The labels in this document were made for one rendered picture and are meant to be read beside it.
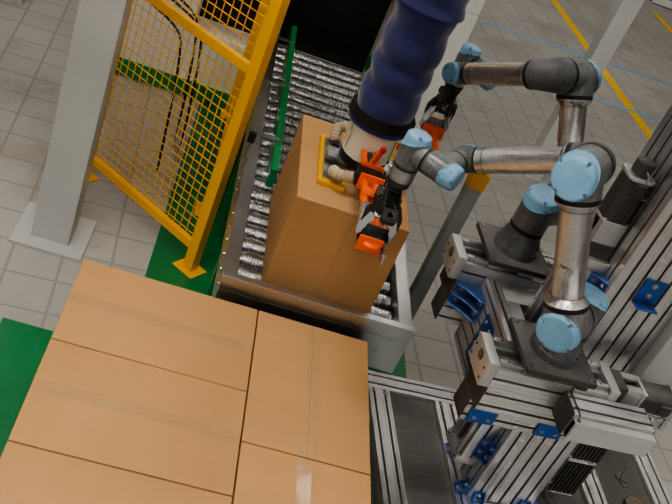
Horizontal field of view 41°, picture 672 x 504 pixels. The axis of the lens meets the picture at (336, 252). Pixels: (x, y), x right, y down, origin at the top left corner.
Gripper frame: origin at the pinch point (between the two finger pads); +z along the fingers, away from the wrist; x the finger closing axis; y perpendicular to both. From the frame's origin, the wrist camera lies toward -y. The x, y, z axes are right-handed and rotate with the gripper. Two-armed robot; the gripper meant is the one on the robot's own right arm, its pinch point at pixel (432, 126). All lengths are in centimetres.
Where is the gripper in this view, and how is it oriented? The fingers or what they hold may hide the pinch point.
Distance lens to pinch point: 347.2
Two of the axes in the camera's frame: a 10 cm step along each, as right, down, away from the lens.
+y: -0.2, 5.7, -8.2
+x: 9.4, 3.0, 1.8
